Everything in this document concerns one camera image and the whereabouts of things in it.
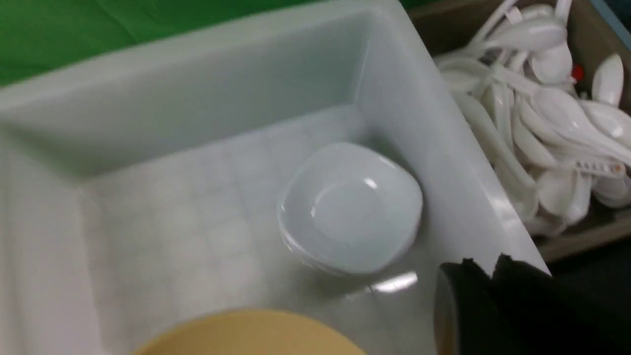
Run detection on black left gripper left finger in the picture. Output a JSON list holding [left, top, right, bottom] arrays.
[[433, 258, 498, 355]]

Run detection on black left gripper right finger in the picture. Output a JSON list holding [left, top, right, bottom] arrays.
[[493, 254, 631, 355]]

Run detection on yellow noodle bowl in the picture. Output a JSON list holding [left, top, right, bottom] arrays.
[[134, 308, 365, 355]]

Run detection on stacked white small dishes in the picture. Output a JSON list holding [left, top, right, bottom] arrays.
[[276, 142, 424, 276]]

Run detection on white plastic soup spoons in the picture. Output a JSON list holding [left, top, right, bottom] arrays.
[[434, 0, 630, 237]]

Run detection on brown plastic spoon bin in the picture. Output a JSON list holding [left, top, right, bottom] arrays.
[[409, 0, 631, 262]]

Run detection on blue plastic chopstick bin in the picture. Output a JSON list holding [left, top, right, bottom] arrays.
[[591, 0, 631, 50]]

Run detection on white translucent plastic tub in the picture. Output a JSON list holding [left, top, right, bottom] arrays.
[[1, 0, 549, 355]]

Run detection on green cloth backdrop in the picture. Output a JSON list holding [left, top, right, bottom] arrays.
[[0, 0, 424, 87]]

